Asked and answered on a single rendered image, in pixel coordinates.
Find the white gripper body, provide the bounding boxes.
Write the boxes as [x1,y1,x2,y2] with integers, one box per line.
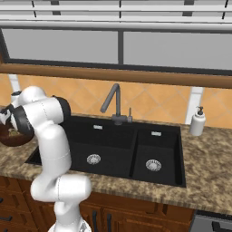
[0,104,13,125]

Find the dark brown bowl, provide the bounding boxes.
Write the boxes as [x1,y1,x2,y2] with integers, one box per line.
[0,121,35,148]

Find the black double sink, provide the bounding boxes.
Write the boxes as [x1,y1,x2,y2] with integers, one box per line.
[24,114,187,189]

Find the brown wooden cupboard door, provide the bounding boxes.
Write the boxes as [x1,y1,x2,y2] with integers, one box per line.
[102,208,194,232]
[77,201,105,232]

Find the brown wooden drawer front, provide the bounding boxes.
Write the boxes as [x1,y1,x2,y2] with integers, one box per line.
[0,189,34,216]
[0,208,46,232]

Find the dark grey tap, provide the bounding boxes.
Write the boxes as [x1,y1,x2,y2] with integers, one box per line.
[100,82,134,126]

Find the brown wooden window sill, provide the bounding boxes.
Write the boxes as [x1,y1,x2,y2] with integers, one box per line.
[0,63,232,90]

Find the white window blinds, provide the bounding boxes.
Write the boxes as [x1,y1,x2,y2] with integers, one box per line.
[0,0,232,31]

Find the brown wooden fixed front panel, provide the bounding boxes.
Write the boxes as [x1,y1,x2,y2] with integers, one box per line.
[85,191,196,225]

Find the white soap dispenser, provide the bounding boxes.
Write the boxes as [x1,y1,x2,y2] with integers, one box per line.
[188,105,207,137]

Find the grey dishwasher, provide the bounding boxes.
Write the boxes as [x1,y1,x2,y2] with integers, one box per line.
[189,210,232,232]

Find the black cupboard door handle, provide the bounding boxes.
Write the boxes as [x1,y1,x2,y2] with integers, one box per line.
[92,210,99,232]
[105,213,113,232]

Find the window with dark frame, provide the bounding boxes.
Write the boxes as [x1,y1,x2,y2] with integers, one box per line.
[0,26,232,77]

